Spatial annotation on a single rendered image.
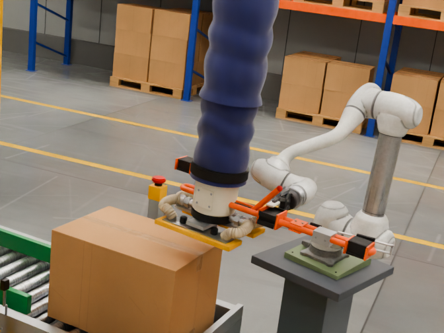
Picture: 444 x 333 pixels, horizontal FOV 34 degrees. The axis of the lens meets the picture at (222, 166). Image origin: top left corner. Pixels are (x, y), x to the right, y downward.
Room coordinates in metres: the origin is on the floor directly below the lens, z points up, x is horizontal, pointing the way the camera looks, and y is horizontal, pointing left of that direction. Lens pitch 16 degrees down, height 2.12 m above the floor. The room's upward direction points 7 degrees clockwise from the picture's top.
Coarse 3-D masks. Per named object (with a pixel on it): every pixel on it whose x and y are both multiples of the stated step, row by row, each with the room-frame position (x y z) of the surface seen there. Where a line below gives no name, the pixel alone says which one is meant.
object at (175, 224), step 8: (184, 216) 2.62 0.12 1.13; (160, 224) 2.60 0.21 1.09; (168, 224) 2.59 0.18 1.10; (176, 224) 2.59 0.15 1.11; (184, 224) 2.60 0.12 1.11; (184, 232) 2.55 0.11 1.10; (192, 232) 2.54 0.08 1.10; (200, 232) 2.54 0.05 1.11; (208, 232) 2.55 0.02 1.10; (216, 232) 2.53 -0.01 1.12; (200, 240) 2.51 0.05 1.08; (208, 240) 2.50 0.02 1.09; (216, 240) 2.50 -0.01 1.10; (224, 240) 2.49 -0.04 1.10; (232, 240) 2.52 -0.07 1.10; (240, 240) 2.53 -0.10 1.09; (224, 248) 2.46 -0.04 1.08; (232, 248) 2.47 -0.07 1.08
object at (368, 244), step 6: (348, 240) 2.35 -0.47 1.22; (354, 240) 2.36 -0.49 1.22; (360, 240) 2.37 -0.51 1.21; (366, 240) 2.38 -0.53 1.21; (348, 246) 2.36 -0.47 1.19; (354, 246) 2.35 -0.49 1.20; (360, 246) 2.34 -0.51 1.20; (366, 246) 2.32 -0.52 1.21; (372, 246) 2.35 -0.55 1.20; (348, 252) 2.35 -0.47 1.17; (354, 252) 2.34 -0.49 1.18; (360, 252) 2.33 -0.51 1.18; (366, 252) 2.31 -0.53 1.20; (360, 258) 2.33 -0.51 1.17; (366, 258) 2.32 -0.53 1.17
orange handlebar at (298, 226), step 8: (184, 184) 2.73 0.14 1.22; (192, 192) 2.68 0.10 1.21; (240, 208) 2.57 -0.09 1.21; (248, 208) 2.56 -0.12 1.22; (256, 216) 2.54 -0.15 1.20; (280, 224) 2.49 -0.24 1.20; (288, 224) 2.47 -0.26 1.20; (296, 224) 2.46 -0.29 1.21; (304, 224) 2.47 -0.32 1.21; (296, 232) 2.45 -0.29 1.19; (304, 232) 2.44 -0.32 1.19; (312, 232) 2.43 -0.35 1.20; (336, 240) 2.38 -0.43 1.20; (344, 240) 2.41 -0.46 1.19
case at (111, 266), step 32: (96, 224) 2.89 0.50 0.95; (128, 224) 2.93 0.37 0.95; (64, 256) 2.74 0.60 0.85; (96, 256) 2.67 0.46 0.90; (128, 256) 2.60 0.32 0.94; (160, 256) 2.63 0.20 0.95; (192, 256) 2.67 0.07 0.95; (64, 288) 2.73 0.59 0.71; (96, 288) 2.66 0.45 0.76; (128, 288) 2.60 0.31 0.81; (160, 288) 2.54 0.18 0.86; (192, 288) 2.65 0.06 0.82; (64, 320) 2.73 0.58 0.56; (96, 320) 2.66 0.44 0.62; (128, 320) 2.59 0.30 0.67; (160, 320) 2.53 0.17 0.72; (192, 320) 2.68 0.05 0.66
